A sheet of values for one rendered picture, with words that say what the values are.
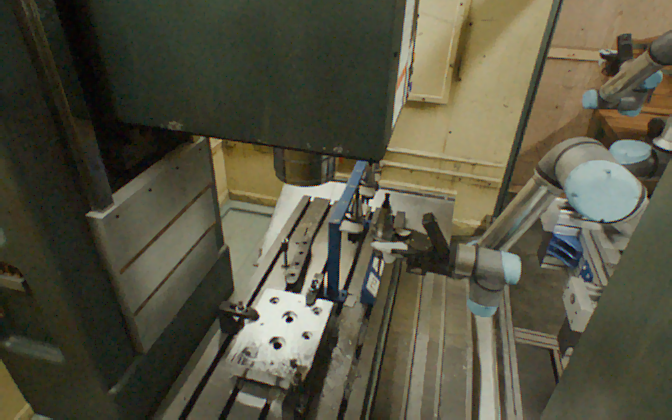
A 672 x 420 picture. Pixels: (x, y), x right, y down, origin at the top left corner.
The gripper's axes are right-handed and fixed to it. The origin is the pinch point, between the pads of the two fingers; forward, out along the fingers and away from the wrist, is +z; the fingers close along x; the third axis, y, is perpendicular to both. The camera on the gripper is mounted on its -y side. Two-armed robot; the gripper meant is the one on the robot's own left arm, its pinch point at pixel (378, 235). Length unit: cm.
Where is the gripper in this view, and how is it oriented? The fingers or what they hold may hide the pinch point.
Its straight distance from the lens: 112.1
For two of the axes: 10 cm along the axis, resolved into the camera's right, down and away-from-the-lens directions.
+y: -0.4, 8.5, 5.3
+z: -9.6, -1.7, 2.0
